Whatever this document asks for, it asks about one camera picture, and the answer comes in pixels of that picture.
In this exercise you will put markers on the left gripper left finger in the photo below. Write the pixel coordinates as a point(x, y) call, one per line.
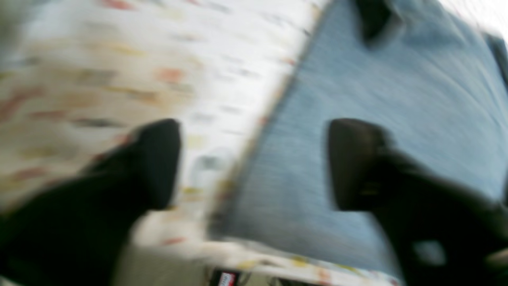
point(73, 233)

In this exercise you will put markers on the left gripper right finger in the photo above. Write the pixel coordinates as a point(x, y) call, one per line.
point(443, 233)

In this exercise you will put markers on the grey t-shirt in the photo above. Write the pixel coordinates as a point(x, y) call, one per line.
point(437, 83)

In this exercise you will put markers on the terrazzo pattern tablecloth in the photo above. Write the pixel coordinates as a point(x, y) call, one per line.
point(77, 76)

